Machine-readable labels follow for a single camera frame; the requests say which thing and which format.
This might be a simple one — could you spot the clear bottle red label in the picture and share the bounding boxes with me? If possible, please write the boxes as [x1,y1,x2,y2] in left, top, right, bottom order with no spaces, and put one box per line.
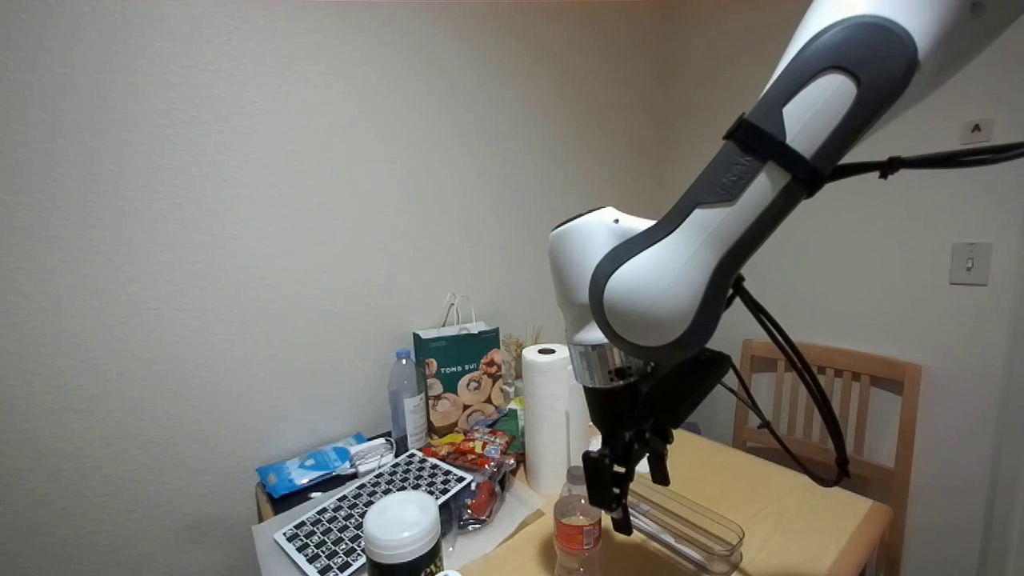
[553,464,600,576]

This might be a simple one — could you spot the clear water bottle blue cap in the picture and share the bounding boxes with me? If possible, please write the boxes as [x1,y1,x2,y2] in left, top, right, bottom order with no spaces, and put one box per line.
[388,348,422,451]

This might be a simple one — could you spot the clear plastic case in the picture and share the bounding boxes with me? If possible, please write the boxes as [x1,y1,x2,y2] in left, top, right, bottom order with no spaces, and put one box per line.
[628,481,747,576]

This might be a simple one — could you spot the wooden chair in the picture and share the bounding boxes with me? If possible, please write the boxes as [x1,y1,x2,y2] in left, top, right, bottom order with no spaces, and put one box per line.
[733,339,923,576]

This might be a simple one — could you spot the white wall switch plate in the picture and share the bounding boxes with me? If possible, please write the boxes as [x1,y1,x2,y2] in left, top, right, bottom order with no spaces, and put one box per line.
[947,244,993,288]

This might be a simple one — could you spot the green gift bag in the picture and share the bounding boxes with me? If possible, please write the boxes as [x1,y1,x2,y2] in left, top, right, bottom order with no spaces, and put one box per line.
[414,323,514,434]

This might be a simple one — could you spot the white paper towel roll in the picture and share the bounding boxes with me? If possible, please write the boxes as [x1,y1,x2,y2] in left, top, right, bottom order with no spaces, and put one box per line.
[520,342,588,496]

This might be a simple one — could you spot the checkerboard calibration board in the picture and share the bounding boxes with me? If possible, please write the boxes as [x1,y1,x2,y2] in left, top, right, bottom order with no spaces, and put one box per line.
[273,447,478,576]

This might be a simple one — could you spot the blue tissue pack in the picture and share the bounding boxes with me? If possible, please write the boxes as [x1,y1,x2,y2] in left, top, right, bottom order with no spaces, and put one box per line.
[256,432,393,499]

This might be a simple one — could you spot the colourful snack packets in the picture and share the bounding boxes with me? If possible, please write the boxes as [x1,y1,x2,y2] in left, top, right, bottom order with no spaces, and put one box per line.
[422,406,524,532]

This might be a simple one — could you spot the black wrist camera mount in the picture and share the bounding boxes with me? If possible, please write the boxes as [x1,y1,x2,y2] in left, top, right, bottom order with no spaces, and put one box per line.
[643,348,733,432]

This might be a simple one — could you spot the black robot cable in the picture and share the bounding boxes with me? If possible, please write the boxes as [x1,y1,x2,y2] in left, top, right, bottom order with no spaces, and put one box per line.
[713,136,1024,490]

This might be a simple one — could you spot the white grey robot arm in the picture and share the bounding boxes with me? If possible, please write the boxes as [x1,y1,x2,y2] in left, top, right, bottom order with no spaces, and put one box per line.
[546,0,1024,535]

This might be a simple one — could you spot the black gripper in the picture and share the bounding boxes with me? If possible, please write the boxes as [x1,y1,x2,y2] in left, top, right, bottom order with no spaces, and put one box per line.
[583,382,673,535]

